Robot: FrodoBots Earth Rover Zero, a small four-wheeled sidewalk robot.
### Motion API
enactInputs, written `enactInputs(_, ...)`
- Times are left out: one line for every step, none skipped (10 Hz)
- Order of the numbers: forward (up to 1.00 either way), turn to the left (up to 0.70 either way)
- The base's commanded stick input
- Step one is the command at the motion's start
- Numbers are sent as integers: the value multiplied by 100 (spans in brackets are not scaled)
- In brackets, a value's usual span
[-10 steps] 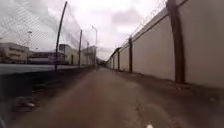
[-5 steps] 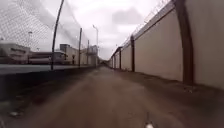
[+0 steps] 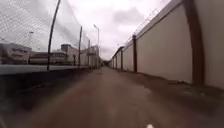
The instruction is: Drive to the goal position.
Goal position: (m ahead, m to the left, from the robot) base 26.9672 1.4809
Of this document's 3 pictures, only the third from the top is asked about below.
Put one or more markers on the curved street lamp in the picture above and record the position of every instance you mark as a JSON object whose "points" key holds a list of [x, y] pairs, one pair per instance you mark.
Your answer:
{"points": [[98, 46]]}

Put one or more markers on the brown dirt road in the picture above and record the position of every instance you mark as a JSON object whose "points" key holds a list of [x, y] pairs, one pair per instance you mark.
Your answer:
{"points": [[106, 100]]}

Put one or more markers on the pale buildings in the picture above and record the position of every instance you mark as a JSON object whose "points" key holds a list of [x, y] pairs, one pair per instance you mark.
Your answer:
{"points": [[68, 51]]}

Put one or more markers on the tall mesh fence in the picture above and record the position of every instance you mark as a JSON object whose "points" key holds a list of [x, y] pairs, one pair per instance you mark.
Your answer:
{"points": [[50, 50]]}

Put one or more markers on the robot's own part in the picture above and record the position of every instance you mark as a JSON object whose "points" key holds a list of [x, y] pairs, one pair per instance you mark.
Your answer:
{"points": [[149, 126]]}

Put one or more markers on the pale wall with dark pillars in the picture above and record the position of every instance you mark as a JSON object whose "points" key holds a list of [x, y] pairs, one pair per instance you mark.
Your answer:
{"points": [[163, 50]]}

